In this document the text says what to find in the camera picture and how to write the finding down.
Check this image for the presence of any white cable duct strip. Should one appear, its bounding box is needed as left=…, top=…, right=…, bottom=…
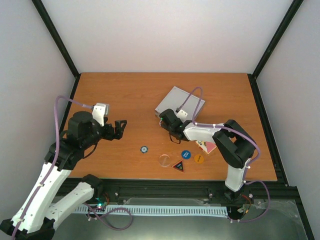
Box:
left=70, top=202, right=236, bottom=217

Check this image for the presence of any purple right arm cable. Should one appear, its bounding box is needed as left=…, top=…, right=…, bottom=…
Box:
left=175, top=87, right=271, bottom=222

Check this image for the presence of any orange round token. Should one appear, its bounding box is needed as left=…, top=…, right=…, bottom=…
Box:
left=194, top=154, right=205, bottom=164

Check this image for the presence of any blue round token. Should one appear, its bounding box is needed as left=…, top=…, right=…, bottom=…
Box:
left=181, top=150, right=192, bottom=160

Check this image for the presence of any black aluminium frame rail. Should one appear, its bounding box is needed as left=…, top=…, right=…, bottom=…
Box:
left=47, top=177, right=301, bottom=203

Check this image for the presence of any pink playing card deck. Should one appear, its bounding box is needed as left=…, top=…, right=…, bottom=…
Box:
left=195, top=140, right=217, bottom=155

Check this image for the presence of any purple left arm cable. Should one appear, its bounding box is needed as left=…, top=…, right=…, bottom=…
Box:
left=10, top=95, right=133, bottom=238

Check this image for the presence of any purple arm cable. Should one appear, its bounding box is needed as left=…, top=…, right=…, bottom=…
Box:
left=10, top=95, right=133, bottom=238
left=175, top=87, right=271, bottom=222

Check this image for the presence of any aluminium poker case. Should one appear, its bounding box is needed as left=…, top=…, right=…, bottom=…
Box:
left=154, top=86, right=206, bottom=122

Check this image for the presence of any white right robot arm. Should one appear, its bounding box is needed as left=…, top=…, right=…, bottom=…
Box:
left=159, top=109, right=261, bottom=192

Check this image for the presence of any black red triangle token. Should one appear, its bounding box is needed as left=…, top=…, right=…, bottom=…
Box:
left=172, top=160, right=185, bottom=173

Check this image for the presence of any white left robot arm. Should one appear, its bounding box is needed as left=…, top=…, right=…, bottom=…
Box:
left=0, top=103, right=127, bottom=240

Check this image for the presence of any blue white poker chip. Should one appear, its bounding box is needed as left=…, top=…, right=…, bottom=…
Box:
left=140, top=145, right=149, bottom=154

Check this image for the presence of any clear round disc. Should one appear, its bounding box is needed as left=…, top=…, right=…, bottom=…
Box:
left=158, top=154, right=171, bottom=167

